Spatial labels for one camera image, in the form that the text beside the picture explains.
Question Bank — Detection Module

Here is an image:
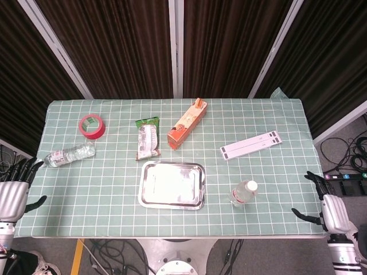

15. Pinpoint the clear bottle with white cap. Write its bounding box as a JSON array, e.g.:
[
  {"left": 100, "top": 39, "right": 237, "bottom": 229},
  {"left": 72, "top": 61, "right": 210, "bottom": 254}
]
[{"left": 228, "top": 179, "right": 259, "bottom": 207}]

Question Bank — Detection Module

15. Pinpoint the green white snack packet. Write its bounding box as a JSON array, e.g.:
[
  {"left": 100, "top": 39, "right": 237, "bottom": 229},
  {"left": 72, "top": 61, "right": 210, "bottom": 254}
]
[{"left": 135, "top": 116, "right": 161, "bottom": 161}]

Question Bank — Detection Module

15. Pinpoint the green checked tablecloth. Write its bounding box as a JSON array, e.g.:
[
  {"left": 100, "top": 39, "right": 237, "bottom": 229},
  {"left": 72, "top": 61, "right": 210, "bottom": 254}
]
[{"left": 14, "top": 87, "right": 328, "bottom": 240}]

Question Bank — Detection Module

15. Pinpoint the crushed clear plastic bottle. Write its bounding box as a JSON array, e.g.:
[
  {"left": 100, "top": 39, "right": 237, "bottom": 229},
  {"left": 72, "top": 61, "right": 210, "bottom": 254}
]
[{"left": 42, "top": 142, "right": 96, "bottom": 168}]

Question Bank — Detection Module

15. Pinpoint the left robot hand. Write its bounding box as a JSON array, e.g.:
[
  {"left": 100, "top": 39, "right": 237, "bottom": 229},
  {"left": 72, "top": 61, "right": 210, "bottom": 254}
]
[{"left": 0, "top": 156, "right": 48, "bottom": 223}]

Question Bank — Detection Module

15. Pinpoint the stainless steel tray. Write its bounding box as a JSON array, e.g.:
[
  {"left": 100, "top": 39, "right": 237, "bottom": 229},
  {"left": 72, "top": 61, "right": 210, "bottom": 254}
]
[{"left": 138, "top": 160, "right": 206, "bottom": 210}]

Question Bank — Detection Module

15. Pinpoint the white table frame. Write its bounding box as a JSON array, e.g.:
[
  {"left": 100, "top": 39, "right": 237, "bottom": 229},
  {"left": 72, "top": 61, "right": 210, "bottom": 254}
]
[{"left": 30, "top": 235, "right": 328, "bottom": 241}]

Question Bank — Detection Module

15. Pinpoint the red tape roll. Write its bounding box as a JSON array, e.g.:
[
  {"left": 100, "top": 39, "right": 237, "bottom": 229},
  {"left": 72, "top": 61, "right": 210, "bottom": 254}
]
[{"left": 78, "top": 113, "right": 107, "bottom": 140}]

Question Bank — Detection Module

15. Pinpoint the white folded laptop stand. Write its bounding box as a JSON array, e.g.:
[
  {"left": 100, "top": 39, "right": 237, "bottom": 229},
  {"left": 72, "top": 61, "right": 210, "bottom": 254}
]
[{"left": 220, "top": 130, "right": 283, "bottom": 161}]

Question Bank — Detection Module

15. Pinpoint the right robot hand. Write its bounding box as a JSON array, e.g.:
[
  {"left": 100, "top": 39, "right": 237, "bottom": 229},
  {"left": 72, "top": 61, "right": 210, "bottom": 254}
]
[{"left": 291, "top": 171, "right": 359, "bottom": 234}]

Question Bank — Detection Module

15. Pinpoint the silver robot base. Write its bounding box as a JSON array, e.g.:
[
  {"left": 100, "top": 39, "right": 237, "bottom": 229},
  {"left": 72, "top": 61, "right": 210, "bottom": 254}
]
[{"left": 137, "top": 238, "right": 219, "bottom": 275}]

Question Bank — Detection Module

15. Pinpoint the orange carton box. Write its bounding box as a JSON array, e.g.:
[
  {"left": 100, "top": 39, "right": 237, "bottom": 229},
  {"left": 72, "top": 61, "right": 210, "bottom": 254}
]
[{"left": 167, "top": 97, "right": 208, "bottom": 151}]

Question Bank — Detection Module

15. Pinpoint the white sneaker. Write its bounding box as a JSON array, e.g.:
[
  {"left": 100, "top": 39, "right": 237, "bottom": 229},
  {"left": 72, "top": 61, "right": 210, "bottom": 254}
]
[{"left": 28, "top": 250, "right": 61, "bottom": 275}]

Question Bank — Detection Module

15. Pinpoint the black floor cable bundle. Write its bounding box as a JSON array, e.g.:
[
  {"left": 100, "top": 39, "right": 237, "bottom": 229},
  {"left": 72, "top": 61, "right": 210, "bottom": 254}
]
[
  {"left": 85, "top": 239, "right": 157, "bottom": 275},
  {"left": 319, "top": 113, "right": 367, "bottom": 174},
  {"left": 219, "top": 239, "right": 245, "bottom": 269}
]

